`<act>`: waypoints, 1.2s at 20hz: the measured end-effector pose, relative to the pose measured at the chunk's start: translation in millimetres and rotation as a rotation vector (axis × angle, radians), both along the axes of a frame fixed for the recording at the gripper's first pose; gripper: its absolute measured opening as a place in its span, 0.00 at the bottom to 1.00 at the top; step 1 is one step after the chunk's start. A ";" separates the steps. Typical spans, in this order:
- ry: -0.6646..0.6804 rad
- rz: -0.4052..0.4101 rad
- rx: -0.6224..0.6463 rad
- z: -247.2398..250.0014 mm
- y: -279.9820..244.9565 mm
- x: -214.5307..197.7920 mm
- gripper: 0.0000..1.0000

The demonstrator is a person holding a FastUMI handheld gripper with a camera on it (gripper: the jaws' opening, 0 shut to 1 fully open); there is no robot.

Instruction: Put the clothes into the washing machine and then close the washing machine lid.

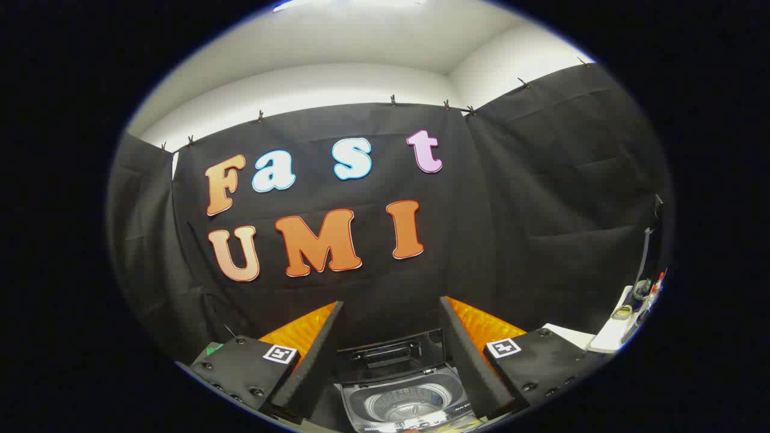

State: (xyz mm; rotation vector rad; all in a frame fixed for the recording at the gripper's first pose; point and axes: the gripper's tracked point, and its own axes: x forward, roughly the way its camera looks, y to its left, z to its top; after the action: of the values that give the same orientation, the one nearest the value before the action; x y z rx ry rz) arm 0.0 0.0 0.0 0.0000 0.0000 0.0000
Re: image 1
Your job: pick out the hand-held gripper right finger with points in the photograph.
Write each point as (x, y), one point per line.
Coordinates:
(466, 361)

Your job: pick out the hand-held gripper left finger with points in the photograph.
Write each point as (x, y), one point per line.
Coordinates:
(316, 361)

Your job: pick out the dark washing machine lid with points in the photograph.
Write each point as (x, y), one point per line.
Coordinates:
(391, 355)

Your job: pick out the grey washing machine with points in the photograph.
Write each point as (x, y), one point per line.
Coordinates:
(403, 404)

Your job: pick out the green polo shirt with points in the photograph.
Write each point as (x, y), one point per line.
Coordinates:
(215, 349)

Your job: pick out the white board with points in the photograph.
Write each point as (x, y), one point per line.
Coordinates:
(568, 335)

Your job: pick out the white shelf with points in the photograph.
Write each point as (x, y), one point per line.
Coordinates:
(610, 337)

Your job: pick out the row of black cloth clips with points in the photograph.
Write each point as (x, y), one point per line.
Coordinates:
(393, 100)

